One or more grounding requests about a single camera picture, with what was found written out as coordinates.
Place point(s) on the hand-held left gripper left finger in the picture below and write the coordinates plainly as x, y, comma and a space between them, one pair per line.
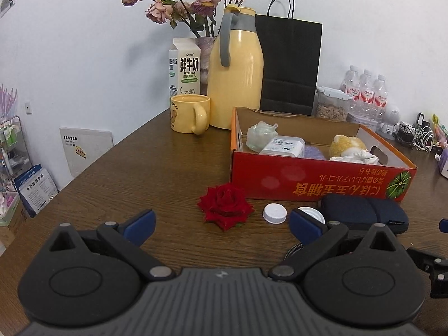
141, 225

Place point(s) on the iridescent plastic bag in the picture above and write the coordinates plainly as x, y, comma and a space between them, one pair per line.
260, 136

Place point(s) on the purple woven pouch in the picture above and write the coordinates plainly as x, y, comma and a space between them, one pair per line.
313, 152

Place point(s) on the yellow mug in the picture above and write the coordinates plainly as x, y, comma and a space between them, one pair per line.
185, 113

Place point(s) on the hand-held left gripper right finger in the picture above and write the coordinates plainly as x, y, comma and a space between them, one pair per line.
304, 225

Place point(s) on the purple white tissue pack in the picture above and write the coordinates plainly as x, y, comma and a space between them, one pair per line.
444, 162

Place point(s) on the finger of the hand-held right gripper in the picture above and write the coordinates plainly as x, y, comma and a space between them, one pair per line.
421, 256
444, 226

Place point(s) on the clear cotton swab box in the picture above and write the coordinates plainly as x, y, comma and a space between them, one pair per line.
283, 145

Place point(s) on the white round speaker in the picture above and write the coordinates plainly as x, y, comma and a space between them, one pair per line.
392, 115

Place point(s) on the clear water bottle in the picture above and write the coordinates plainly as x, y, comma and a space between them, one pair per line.
351, 87
366, 89
380, 92

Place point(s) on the blue white carton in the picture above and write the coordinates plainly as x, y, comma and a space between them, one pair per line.
35, 189

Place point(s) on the white board sign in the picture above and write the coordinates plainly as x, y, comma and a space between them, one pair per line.
87, 150

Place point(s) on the dark blue zip pouch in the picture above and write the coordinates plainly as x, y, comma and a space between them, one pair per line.
364, 211

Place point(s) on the clear food container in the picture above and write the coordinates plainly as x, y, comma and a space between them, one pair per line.
330, 110

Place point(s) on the green yellow snack packets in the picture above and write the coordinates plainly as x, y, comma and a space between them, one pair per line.
439, 129

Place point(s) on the purple straws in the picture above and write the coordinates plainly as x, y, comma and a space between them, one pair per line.
7, 99

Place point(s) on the black paper bag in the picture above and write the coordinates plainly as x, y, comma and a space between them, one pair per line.
290, 63

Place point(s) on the yellow thermos jug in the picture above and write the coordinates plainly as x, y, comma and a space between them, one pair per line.
238, 77

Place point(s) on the yellow white plush toy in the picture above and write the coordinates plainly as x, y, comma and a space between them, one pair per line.
346, 145

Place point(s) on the red fabric rose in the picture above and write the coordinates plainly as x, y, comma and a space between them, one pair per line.
225, 204

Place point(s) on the glass flower vase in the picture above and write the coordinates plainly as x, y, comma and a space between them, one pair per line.
204, 50

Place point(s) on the white wall socket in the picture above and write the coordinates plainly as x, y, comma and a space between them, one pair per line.
28, 107

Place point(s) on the pink box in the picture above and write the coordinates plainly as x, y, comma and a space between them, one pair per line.
7, 206

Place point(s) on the metal storage rack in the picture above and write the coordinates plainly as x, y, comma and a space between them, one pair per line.
10, 136

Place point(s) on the white milk carton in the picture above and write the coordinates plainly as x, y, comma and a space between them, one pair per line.
183, 70

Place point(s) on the white cloth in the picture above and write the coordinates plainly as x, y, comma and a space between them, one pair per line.
364, 157

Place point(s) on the red cardboard box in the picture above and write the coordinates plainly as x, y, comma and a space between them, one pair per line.
315, 182

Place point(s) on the white bottle cap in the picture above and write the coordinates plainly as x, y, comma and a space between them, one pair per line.
275, 213
313, 213

